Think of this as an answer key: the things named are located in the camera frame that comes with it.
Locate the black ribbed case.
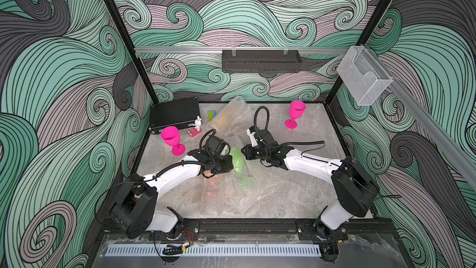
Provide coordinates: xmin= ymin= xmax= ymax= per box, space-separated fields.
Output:
xmin=148 ymin=98 xmax=200 ymax=135

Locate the aluminium back rail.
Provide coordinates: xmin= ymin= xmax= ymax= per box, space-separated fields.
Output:
xmin=134 ymin=46 xmax=352 ymax=56

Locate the pink wine glass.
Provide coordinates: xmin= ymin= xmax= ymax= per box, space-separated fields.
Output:
xmin=285 ymin=100 xmax=307 ymax=129
xmin=161 ymin=126 xmax=186 ymax=156

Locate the bubble wrapped orange glass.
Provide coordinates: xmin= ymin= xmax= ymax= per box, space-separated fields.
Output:
xmin=200 ymin=175 xmax=225 ymax=218

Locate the clear acrylic wall bin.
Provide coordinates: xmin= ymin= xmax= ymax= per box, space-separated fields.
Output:
xmin=337 ymin=46 xmax=393 ymax=106

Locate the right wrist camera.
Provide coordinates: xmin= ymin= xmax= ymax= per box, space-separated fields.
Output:
xmin=247 ymin=127 xmax=277 ymax=147

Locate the white slotted cable duct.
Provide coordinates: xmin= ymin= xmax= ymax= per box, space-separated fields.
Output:
xmin=104 ymin=243 xmax=321 ymax=258

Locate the green toy brick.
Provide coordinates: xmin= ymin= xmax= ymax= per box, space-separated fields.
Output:
xmin=208 ymin=110 xmax=216 ymax=120

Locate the bubble wrapped yellow glass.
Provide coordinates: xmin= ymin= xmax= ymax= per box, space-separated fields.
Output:
xmin=206 ymin=96 xmax=250 ymax=134

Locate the white bunny phone stand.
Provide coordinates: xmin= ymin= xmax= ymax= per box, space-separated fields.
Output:
xmin=188 ymin=115 xmax=202 ymax=138

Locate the bubble green glass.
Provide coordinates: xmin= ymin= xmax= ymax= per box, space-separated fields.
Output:
xmin=225 ymin=136 xmax=265 ymax=197

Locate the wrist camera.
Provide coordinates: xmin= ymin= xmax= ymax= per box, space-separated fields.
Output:
xmin=247 ymin=127 xmax=277 ymax=147
xmin=205 ymin=136 xmax=231 ymax=156

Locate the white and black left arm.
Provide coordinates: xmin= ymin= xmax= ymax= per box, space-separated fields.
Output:
xmin=109 ymin=145 xmax=234 ymax=239

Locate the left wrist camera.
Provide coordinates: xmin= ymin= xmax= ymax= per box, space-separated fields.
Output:
xmin=205 ymin=136 xmax=231 ymax=156

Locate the aluminium right rail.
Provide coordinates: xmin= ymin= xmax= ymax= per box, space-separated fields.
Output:
xmin=369 ymin=50 xmax=476 ymax=188

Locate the black wall tray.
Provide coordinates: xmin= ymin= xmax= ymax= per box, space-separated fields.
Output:
xmin=221 ymin=49 xmax=302 ymax=74

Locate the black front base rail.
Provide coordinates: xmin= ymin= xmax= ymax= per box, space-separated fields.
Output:
xmin=100 ymin=217 xmax=395 ymax=243

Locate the aluminium rail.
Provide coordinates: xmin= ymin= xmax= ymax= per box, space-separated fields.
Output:
xmin=369 ymin=50 xmax=476 ymax=188
xmin=134 ymin=46 xmax=352 ymax=56

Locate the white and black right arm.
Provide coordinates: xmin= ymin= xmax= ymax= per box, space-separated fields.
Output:
xmin=241 ymin=144 xmax=379 ymax=239

